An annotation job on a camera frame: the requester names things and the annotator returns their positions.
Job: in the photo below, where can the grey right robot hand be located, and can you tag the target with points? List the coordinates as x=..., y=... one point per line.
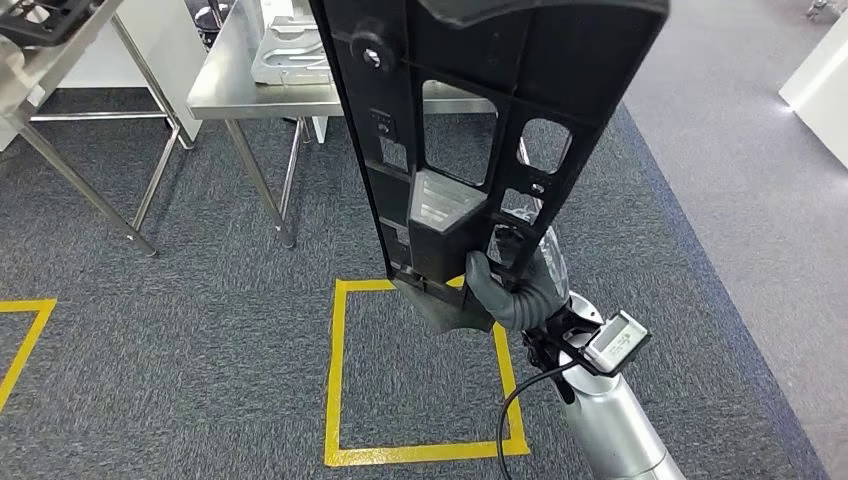
x=480, y=281

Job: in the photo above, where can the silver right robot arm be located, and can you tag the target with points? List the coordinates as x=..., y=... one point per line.
x=616, y=430

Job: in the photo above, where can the steel workbench table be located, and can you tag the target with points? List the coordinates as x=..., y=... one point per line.
x=225, y=93

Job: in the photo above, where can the grey stamped metal panel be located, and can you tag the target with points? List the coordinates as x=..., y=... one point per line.
x=291, y=53

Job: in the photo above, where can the white display counter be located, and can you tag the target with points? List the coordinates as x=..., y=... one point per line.
x=821, y=93

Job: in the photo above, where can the white cabinet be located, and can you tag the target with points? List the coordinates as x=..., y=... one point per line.
x=119, y=60

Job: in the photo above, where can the steel side table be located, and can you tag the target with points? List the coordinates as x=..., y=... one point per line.
x=66, y=46

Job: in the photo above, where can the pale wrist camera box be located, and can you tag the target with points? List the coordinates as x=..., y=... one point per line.
x=616, y=344

